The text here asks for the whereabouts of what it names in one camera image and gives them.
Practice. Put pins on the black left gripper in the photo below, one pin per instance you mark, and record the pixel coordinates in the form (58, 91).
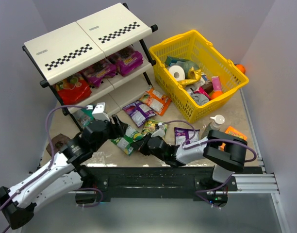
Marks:
(115, 126)

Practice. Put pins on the magenta grape candy bag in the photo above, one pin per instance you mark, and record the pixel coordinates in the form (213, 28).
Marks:
(126, 60)

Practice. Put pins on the purple candy bag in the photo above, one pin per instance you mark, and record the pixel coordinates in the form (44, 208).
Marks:
(139, 112)
(182, 135)

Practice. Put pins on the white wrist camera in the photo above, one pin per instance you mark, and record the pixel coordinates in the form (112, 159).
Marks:
(160, 130)
(98, 111)

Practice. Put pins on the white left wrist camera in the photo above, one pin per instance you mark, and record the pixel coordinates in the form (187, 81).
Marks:
(98, 111)

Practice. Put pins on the teal candy bag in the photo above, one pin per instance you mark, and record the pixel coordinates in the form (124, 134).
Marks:
(83, 117)

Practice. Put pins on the orange ball behind basket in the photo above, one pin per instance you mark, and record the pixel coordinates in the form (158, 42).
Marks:
(241, 68)

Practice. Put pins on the white toilet paper roll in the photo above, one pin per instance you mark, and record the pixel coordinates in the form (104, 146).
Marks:
(177, 72)

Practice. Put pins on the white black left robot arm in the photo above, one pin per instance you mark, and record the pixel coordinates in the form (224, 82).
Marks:
(63, 173)

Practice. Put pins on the green brown round tin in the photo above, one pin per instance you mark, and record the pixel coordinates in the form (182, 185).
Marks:
(58, 141)

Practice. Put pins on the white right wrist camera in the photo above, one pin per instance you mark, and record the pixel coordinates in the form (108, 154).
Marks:
(160, 130)

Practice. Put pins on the orange fruit in basket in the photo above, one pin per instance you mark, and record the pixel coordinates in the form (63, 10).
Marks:
(216, 94)

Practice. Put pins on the pink box in basket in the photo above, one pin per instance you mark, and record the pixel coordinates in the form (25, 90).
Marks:
(217, 86)

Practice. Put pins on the green fruit candy bag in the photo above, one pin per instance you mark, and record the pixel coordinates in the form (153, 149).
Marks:
(149, 126)

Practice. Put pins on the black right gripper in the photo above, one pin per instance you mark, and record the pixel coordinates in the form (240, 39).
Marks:
(143, 145)

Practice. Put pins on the yellow plastic shopping basket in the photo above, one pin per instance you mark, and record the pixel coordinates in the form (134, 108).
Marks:
(194, 47)

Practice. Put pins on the red fruit candy bag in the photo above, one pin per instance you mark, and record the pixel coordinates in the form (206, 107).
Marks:
(73, 89)

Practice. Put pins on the clear pump soap bottle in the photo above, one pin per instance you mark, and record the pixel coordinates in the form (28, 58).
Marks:
(216, 122)

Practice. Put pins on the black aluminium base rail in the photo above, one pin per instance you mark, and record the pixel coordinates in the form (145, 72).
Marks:
(107, 183)

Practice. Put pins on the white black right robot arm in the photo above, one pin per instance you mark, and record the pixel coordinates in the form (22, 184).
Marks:
(226, 151)

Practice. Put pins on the cream black tiered shelf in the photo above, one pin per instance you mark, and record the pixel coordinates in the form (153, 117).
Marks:
(75, 46)

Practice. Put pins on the orange candy bag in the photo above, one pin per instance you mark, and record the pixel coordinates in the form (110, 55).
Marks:
(157, 101)

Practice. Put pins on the green lime candy bag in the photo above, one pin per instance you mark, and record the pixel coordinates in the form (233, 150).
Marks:
(124, 143)

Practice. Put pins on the gold foil bag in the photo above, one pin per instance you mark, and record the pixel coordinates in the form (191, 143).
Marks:
(194, 75)

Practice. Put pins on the orange sponge box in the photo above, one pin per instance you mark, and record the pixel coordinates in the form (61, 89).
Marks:
(233, 132)

